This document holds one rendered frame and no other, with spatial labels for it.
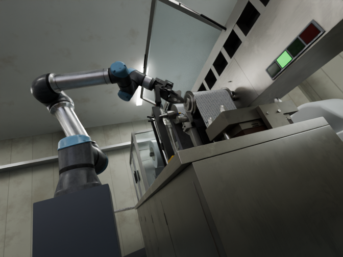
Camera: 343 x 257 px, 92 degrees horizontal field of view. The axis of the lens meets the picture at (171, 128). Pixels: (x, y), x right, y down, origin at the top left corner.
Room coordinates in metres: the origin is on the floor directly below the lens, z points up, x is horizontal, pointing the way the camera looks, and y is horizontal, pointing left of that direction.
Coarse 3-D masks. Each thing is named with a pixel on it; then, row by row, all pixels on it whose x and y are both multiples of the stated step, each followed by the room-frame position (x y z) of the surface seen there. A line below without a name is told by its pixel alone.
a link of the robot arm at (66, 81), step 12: (72, 72) 0.57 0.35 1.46; (84, 72) 0.57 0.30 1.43; (96, 72) 0.57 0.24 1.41; (108, 72) 0.58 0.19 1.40; (120, 72) 0.57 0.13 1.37; (36, 84) 0.55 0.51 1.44; (48, 84) 0.55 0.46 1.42; (60, 84) 0.57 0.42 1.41; (72, 84) 0.58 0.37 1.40; (84, 84) 0.59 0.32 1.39; (96, 84) 0.61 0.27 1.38; (108, 84) 0.63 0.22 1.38; (120, 84) 0.65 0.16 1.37; (36, 96) 0.59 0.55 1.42; (48, 96) 0.61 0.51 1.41
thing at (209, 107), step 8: (216, 96) 0.85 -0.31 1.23; (224, 96) 0.87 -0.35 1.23; (200, 104) 0.80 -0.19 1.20; (208, 104) 0.82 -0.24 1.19; (216, 104) 0.84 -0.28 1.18; (224, 104) 0.86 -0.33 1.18; (232, 104) 0.88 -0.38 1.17; (200, 112) 0.80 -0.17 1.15; (208, 112) 0.81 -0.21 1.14; (216, 112) 0.83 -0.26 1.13
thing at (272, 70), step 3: (273, 63) 0.68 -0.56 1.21; (273, 66) 0.69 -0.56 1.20; (276, 66) 0.68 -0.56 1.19; (267, 69) 0.71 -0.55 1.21; (270, 69) 0.70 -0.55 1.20; (273, 69) 0.69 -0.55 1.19; (276, 69) 0.68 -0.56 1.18; (279, 69) 0.67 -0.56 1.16; (270, 72) 0.71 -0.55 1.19; (273, 72) 0.70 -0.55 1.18; (276, 72) 0.69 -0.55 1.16; (273, 75) 0.71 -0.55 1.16
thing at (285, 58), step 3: (285, 51) 0.61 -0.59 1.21; (282, 54) 0.63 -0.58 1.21; (285, 54) 0.62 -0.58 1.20; (279, 57) 0.65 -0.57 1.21; (282, 57) 0.64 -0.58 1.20; (285, 57) 0.63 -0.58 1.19; (288, 57) 0.62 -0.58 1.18; (279, 60) 0.65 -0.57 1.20; (282, 60) 0.64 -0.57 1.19; (285, 60) 0.63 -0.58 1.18; (288, 60) 0.63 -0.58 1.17; (279, 63) 0.66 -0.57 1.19; (282, 63) 0.65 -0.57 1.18; (285, 63) 0.64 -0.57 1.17; (282, 66) 0.66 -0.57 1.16
